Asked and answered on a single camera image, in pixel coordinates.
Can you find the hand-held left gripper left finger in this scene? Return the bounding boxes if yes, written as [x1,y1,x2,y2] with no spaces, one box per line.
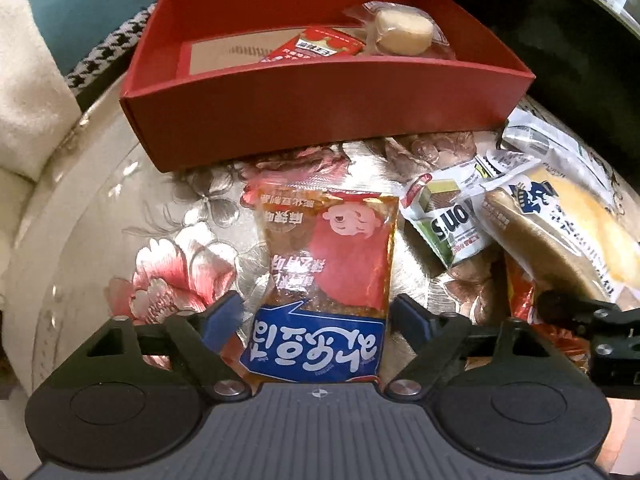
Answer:
[42,291,253,403]

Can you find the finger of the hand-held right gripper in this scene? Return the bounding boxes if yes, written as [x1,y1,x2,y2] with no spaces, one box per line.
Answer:
[536,289,640,401]

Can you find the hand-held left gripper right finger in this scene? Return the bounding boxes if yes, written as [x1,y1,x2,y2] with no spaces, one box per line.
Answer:
[382,292,601,403]

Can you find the red yellow snack packet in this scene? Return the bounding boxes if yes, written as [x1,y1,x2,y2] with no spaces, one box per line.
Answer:
[504,254,596,376]

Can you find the clear bread slice packet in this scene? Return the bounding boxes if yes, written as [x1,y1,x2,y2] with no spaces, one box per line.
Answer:
[477,152,640,307]

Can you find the green white wafer packet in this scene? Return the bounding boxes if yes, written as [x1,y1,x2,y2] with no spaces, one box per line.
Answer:
[402,157,497,268]

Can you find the large red blue snack packet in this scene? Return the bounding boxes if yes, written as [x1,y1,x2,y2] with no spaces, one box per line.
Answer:
[239,184,401,386]

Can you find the white grey printed snack packet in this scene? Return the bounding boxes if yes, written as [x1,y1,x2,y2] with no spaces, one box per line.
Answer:
[495,107,617,196]

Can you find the red cardboard box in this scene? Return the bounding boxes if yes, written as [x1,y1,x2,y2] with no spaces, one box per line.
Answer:
[119,0,536,173]

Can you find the floral embroidered tablecloth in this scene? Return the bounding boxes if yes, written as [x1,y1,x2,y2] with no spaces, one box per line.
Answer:
[0,72,640,411]

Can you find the clear wrapped round pastry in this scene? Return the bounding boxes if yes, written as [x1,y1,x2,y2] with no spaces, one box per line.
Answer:
[344,1,457,61]

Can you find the small red white snack packet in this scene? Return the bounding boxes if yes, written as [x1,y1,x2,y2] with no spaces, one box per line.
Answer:
[259,26,366,64]

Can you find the white fluffy blanket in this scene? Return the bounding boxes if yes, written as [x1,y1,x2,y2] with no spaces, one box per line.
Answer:
[0,0,83,271]

